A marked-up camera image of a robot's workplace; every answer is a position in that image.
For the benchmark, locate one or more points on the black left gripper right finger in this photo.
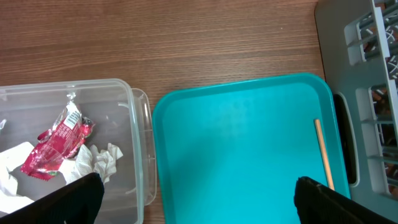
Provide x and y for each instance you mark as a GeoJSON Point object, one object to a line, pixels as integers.
{"type": "Point", "coordinates": [317, 204]}

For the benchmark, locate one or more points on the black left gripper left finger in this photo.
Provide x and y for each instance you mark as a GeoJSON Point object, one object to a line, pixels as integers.
{"type": "Point", "coordinates": [78, 202]}

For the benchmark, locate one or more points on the red snack wrapper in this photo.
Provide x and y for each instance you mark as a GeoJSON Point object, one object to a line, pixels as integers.
{"type": "Point", "coordinates": [62, 141]}

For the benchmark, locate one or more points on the grey dishwasher rack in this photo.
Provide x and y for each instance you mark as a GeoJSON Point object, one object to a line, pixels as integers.
{"type": "Point", "coordinates": [358, 43]}

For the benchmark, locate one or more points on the wooden chopstick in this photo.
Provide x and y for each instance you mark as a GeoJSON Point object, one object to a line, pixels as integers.
{"type": "Point", "coordinates": [324, 154]}

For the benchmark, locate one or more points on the clear plastic bin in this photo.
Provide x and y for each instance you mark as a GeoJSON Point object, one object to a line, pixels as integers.
{"type": "Point", "coordinates": [121, 116]}

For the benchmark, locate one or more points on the teal plastic tray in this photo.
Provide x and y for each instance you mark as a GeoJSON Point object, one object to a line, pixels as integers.
{"type": "Point", "coordinates": [232, 153]}

